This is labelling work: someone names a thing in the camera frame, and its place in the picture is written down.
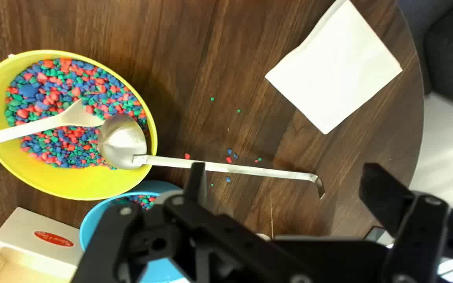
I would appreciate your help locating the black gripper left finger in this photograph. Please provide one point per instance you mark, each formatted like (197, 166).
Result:
(197, 183)

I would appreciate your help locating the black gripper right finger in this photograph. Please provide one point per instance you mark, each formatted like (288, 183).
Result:
(384, 191)

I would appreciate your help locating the blue bowl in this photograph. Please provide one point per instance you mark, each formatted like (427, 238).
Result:
(93, 226)

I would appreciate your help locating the yellow bowl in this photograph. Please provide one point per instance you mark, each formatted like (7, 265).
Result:
(54, 182)

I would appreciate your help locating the light wooden box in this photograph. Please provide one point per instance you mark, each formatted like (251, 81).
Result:
(22, 230)

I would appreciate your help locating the colourful beads pile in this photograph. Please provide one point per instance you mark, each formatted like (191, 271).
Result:
(54, 89)
(142, 201)

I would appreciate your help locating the metal ladle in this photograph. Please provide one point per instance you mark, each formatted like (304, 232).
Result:
(122, 142)

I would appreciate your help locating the white paper napkin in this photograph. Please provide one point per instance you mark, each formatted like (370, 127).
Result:
(337, 69)

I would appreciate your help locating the dark blue-grey sofa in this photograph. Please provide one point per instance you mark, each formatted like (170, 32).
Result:
(452, 53)

